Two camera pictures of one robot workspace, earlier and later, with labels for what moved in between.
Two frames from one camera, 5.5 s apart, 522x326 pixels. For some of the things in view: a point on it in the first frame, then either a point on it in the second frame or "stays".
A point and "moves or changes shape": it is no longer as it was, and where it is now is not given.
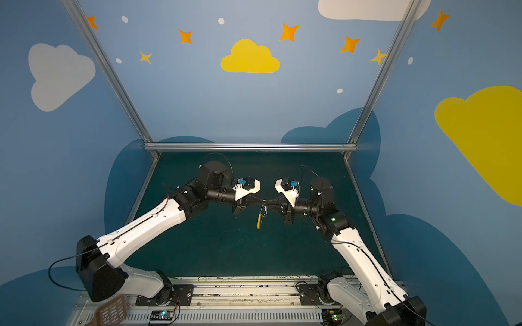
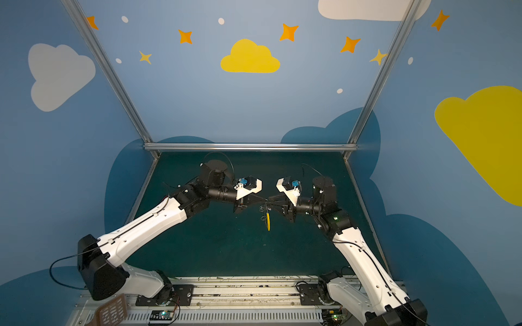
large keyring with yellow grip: (260, 216) moves or changes shape
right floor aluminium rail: (383, 255) stays
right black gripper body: (288, 209) stays
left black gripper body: (238, 203) stays
